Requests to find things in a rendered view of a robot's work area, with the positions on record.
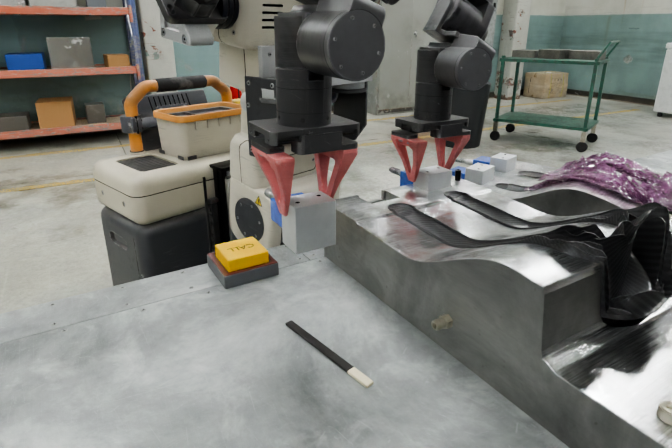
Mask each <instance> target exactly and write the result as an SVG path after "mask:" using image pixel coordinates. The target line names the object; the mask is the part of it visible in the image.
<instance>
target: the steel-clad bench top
mask: <svg viewBox="0 0 672 448"><path fill-rule="evenodd" d="M267 250H268V253H269V254H270V255H271V256H272V257H273V258H274V259H275V260H276V261H277V262H278V266H279V275H276V276H272V277H269V278H265V279H261V280H258V281H254V282H251V283H247V284H243V285H240V286H236V287H232V288H229V289H225V288H224V287H223V285H222V284H221V283H220V281H219V280H218V279H217V277H216V276H215V275H214V273H213V272H212V270H211V269H210V268H209V266H208V263H206V264H202V265H198V266H194V267H190V268H186V269H182V270H178V271H174V272H170V273H166V274H161V275H157V276H153V277H149V278H145V279H141V280H137V281H133V282H129V283H125V284H120V285H116V286H112V287H108V288H104V289H100V290H96V291H92V292H88V293H84V294H79V295H75V296H71V297H67V298H63V299H59V300H55V301H51V302H47V303H43V304H38V305H34V306H30V307H26V308H22V309H18V310H14V311H10V312H6V313H2V314H0V448H569V447H568V446H567V445H565V444H564V443H563V442H562V441H560V440H559V439H558V438H556V437H555V436H554V435H553V434H551V433H550V432H549V431H547V430H546V429H545V428H544V427H542V426H541V425H540V424H539V423H537V422H536V421H535V420H533V419H532V418H531V417H530V416H528V415H527V414H526V413H525V412H523V411H522V410H521V409H519V408H518V407H517V406H516V405H514V404H513V403H512V402H510V401H509V400H508V399H507V398H505V397H504V396H503V395H502V394H500V393H499V392H498V391H496V390H495V389H494V388H493V387H491V386H490V385H489V384H487V383H486V382H485V381H484V380H482V379H481V378H480V377H479V376H477V375H476V374H475V373H473V372H472V371H471V370H470V369H468V368H467V367H466V366H464V365H463V364H462V363H461V362H459V361H458V360H457V359H456V358H454V357H453V356H452V355H450V354H449V353H448V352H447V351H445V350H444V349H443V348H442V347H440V346H439V345H438V344H436V343H435V342H434V341H433V340H431V339H430V338H429V337H427V336H426V335H425V334H424V333H422V332H421V331H420V330H419V329H417V328H416V327H415V326H413V325H412V324H411V323H410V322H408V321H407V320H406V319H404V318H403V317H402V316H401V315H399V314H398V313H397V312H396V311H394V310H393V309H392V308H390V307H389V306H388V305H387V304H385V303H384V302H383V301H382V300H380V299H379V298H378V297H376V296H375V295H374V294H373V293H371V292H370V291H369V290H367V289H366V288H365V287H364V286H362V285H361V284H360V283H359V282H357V281H356V280H355V279H353V278H352V277H351V276H350V275H348V274H347V273H346V272H344V271H343V270H342V269H341V268H339V267H338V266H337V265H336V264H334V263H333V262H332V261H330V260H329V259H328V258H327V257H325V256H324V248H320V249H316V250H312V251H308V252H305V253H301V254H295V253H294V252H293V251H292V250H291V249H290V248H289V247H288V246H286V245H285V244H284V245H280V246H276V247H272V248H268V249H267ZM291 320H292V321H294V322H295V323H296V324H298V325H299V326H300V327H302V328H303V329H304V330H306V331H307V332H308V333H310V334H311V335H312V336H314V337H315V338H316V339H318V340H319V341H320V342H322V343H323V344H324V345H326V346H327V347H328V348H330V349H331V350H332V351H334V352H335V353H336V354H338V355H339V356H340V357H342V358H343V359H344V360H346V361H347V362H348V363H350V364H351V365H352V366H354V367H355V368H356V369H358V370H359V371H360V372H362V373H363V374H364V375H366V376H367V377H368V378H370V379H371V380H372V381H373V382H374V383H373V385H371V386H370V387H368V388H366V387H365V386H363V385H362V384H361V383H359V382H358V381H357V380H356V379H354V378H353V377H352V376H350V375H349V374H348V373H347V372H345V371H344V370H343V369H341V368H340V367H339V366H338V365H336V364H335V363H334V362H332V361H331V360H330V359H329V358H327V357H326V356H325V355H323V354H322V353H321V352H320V351H318V350H317V349H316V348H314V347H313V346H312V345H310V344H309V343H308V342H307V341H305V340H304V339H303V338H301V337H300V336H299V335H298V334H296V333H295V332H294V331H292V330H291V329H290V328H289V327H287V326H286V325H285V323H286V322H288V321H291Z"/></svg>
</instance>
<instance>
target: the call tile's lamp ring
mask: <svg viewBox="0 0 672 448"><path fill-rule="evenodd" d="M214 254H216V253H215V252H212V253H208V256H209V257H210V258H211V260H212V261H213V262H214V263H215V265H216V266H217V267H218V269H219V270H220V271H221V273H222V274H223V275H224V276H229V275H233V274H237V273H240V272H244V271H248V270H252V269H256V268H259V267H263V266H267V265H271V264H275V263H278V262H277V261H276V260H275V259H274V258H273V257H272V256H271V255H270V254H269V253H268V254H269V260H270V262H267V263H263V264H259V265H255V266H251V267H247V268H243V269H240V270H236V271H232V272H227V271H226V270H225V268H224V267H223V266H222V265H221V263H220V262H219V261H218V260H217V258H216V257H215V256H214Z"/></svg>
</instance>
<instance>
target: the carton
mask: <svg viewBox="0 0 672 448"><path fill-rule="evenodd" d="M568 74H569V73H565V72H557V71H541V72H526V74H525V83H524V90H523V96H524V97H532V98H540V99H547V98H556V97H565V96H566V92H567V86H568Z"/></svg>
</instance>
